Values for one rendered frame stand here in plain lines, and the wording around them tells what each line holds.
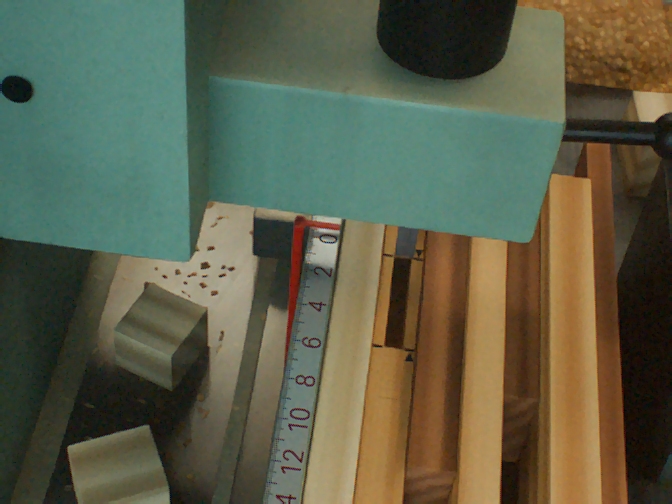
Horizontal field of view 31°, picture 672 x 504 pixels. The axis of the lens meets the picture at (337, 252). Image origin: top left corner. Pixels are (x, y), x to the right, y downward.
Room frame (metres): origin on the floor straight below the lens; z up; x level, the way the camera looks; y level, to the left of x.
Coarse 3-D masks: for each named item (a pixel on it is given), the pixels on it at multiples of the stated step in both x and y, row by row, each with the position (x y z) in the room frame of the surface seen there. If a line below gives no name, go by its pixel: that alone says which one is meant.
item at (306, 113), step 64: (256, 0) 0.40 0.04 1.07; (320, 0) 0.40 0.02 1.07; (256, 64) 0.36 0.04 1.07; (320, 64) 0.36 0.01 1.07; (384, 64) 0.36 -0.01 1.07; (512, 64) 0.37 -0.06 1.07; (256, 128) 0.35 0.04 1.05; (320, 128) 0.35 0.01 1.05; (384, 128) 0.34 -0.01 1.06; (448, 128) 0.34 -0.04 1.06; (512, 128) 0.34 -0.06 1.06; (256, 192) 0.35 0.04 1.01; (320, 192) 0.35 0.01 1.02; (384, 192) 0.34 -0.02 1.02; (448, 192) 0.34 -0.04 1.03; (512, 192) 0.34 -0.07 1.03
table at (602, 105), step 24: (576, 96) 0.56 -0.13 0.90; (600, 96) 0.56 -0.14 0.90; (624, 96) 0.57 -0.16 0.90; (576, 144) 0.52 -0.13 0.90; (624, 192) 0.48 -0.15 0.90; (624, 216) 0.47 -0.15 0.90; (624, 240) 0.45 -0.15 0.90; (624, 432) 0.33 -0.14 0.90; (648, 432) 0.33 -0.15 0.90; (648, 456) 0.31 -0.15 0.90; (504, 480) 0.29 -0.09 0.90; (648, 480) 0.30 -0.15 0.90
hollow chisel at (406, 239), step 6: (402, 228) 0.37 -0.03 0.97; (408, 228) 0.37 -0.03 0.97; (402, 234) 0.37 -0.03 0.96; (408, 234) 0.37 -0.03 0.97; (414, 234) 0.37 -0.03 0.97; (396, 240) 0.38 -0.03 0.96; (402, 240) 0.37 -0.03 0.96; (408, 240) 0.37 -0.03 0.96; (414, 240) 0.37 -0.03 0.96; (396, 246) 0.38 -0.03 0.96; (402, 246) 0.37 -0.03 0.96; (408, 246) 0.37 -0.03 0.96; (414, 246) 0.37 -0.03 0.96; (396, 252) 0.37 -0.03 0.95; (402, 252) 0.37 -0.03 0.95; (408, 252) 0.37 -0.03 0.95; (414, 252) 0.38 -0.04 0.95
